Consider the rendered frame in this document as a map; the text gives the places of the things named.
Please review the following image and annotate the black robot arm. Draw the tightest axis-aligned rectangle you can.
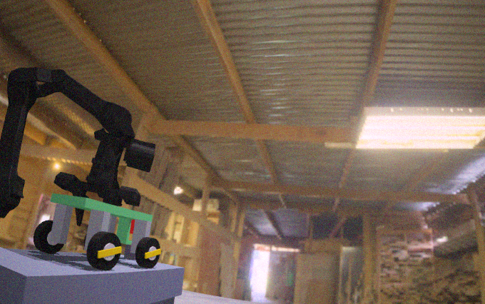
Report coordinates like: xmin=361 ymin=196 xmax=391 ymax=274
xmin=0 ymin=67 xmax=156 ymax=218

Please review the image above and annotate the small green trolley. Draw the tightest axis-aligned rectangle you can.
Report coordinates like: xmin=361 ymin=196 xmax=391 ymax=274
xmin=33 ymin=193 xmax=161 ymax=271

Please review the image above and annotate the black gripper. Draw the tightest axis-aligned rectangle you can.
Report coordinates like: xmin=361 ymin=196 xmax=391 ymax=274
xmin=54 ymin=155 xmax=141 ymax=226

